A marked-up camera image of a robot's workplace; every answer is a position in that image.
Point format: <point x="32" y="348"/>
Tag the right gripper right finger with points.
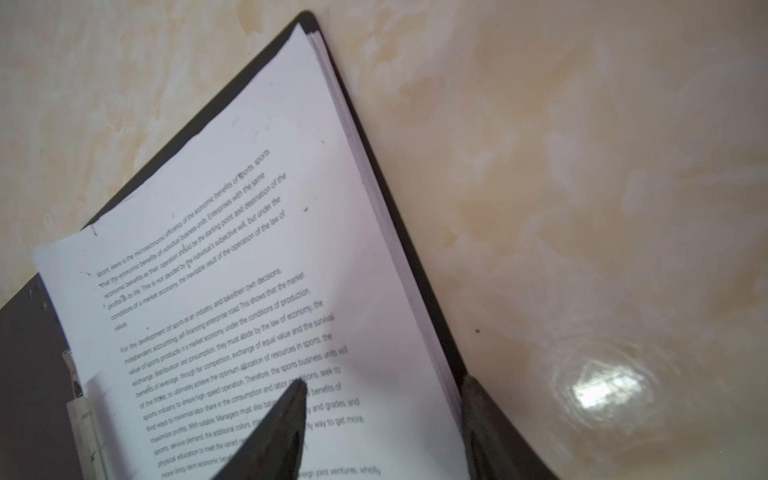
<point x="494" y="448"/>

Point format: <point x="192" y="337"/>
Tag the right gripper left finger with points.
<point x="273" y="451"/>

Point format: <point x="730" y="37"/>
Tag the printed paper sheet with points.
<point x="240" y="300"/>

